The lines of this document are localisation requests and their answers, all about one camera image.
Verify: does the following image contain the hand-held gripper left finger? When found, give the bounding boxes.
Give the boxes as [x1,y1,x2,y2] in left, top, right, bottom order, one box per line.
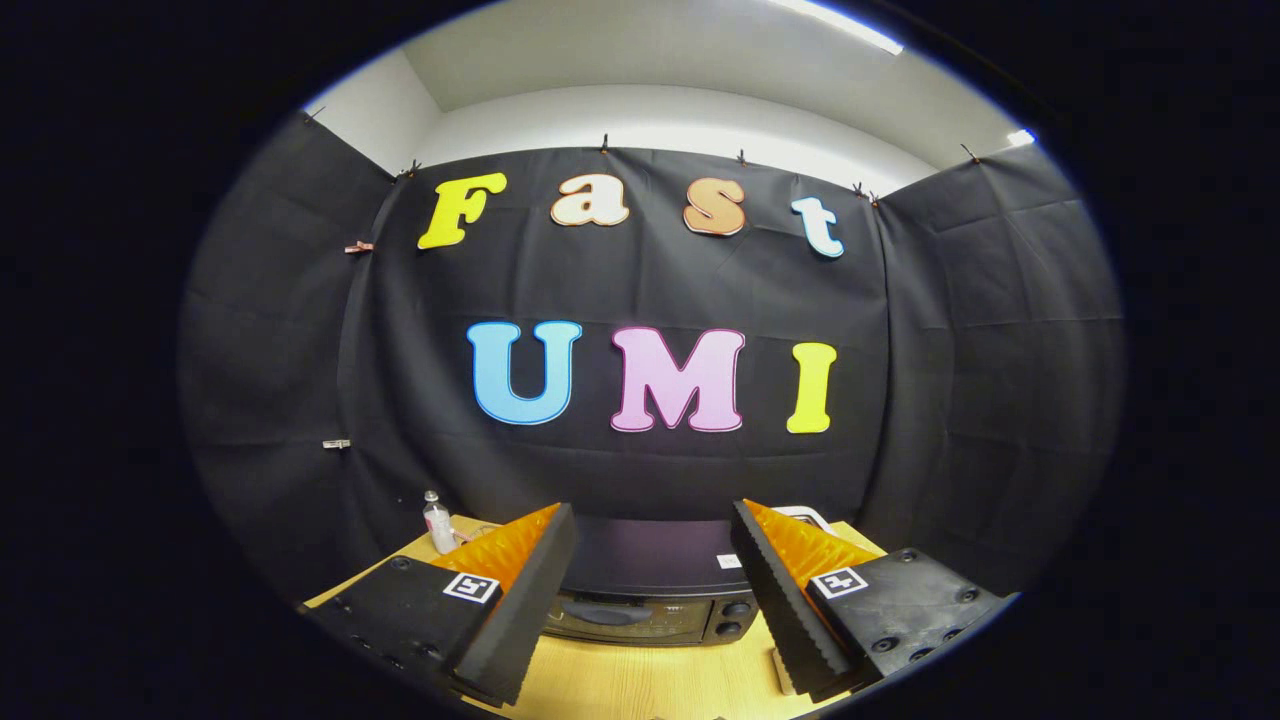
[300,503,581,708]

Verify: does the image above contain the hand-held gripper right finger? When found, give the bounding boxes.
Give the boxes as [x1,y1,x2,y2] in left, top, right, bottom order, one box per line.
[730,500,1011,703]

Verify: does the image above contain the black toaster oven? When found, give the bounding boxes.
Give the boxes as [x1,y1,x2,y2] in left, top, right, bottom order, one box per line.
[545,515,761,647]

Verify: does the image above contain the clear plastic bottle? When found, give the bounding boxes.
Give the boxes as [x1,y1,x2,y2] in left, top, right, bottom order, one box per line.
[422,490,458,555]

